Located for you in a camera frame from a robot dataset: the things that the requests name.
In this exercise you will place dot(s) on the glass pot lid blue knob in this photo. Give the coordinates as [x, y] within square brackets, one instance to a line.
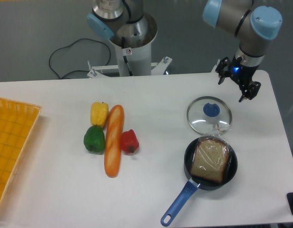
[207, 114]

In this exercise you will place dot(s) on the bagged bread slice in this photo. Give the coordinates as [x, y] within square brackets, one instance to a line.
[211, 158]

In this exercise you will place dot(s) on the yellow bell pepper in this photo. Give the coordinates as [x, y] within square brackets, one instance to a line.
[99, 113]

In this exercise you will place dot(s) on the yellow woven basket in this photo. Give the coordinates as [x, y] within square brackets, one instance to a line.
[17, 121]

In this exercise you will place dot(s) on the orange baguette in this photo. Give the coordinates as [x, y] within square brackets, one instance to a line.
[112, 154]

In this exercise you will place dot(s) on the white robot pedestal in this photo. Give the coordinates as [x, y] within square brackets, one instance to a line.
[132, 44]

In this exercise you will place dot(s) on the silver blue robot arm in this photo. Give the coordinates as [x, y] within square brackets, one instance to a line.
[255, 28]

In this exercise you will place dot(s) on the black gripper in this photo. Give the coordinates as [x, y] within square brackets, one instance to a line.
[240, 74]

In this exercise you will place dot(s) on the dark frying pan blue handle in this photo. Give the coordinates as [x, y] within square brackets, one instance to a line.
[194, 184]

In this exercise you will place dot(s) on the green bell pepper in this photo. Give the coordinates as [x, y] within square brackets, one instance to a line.
[94, 140]

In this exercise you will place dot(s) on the red bell pepper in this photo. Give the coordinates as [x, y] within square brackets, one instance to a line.
[129, 142]

